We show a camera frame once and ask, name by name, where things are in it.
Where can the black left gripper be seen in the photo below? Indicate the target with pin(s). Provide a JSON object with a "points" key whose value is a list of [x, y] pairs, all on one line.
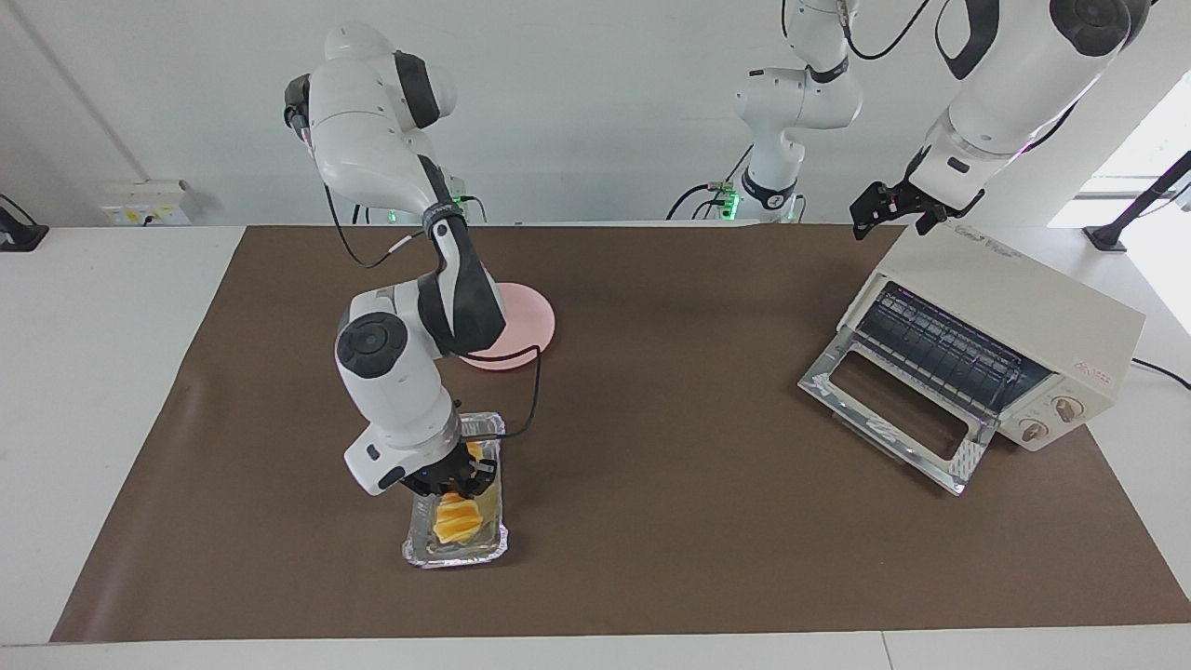
{"points": [[898, 197]]}

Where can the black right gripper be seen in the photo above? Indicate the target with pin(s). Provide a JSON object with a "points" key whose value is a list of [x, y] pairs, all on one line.
{"points": [[445, 473]]}

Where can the yellow ridged bread loaf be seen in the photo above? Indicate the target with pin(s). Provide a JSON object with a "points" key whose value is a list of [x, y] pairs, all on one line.
{"points": [[456, 523]]}

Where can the aluminium foil baking tray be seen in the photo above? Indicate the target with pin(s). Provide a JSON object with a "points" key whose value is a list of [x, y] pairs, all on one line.
{"points": [[456, 556]]}

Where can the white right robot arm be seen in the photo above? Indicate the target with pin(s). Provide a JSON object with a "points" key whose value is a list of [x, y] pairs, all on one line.
{"points": [[391, 372]]}

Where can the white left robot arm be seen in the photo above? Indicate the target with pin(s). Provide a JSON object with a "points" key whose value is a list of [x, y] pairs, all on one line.
{"points": [[1014, 74]]}

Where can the metal oven rack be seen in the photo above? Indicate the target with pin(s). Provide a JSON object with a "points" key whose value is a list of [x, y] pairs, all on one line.
{"points": [[940, 349]]}

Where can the cream toaster oven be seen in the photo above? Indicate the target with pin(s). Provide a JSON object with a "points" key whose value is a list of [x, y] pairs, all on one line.
{"points": [[1014, 288]]}

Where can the glass oven door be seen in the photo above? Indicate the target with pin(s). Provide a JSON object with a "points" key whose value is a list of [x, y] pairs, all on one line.
{"points": [[893, 400]]}

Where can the cream oven knob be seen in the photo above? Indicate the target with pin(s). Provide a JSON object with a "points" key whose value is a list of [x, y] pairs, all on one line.
{"points": [[1035, 430], [1068, 409]]}

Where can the pink round plate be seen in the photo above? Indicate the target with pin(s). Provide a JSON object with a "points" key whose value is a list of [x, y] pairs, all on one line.
{"points": [[530, 321]]}

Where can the brown table mat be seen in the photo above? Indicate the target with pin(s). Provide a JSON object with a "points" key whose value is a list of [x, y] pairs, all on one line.
{"points": [[651, 521]]}

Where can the black pole stand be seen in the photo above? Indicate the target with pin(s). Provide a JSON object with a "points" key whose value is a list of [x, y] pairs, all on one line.
{"points": [[1107, 234]]}

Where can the small black stand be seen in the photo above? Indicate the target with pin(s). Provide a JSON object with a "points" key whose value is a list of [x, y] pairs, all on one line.
{"points": [[19, 237]]}

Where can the white wall socket strip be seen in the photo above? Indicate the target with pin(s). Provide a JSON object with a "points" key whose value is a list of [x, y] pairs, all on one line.
{"points": [[140, 203]]}

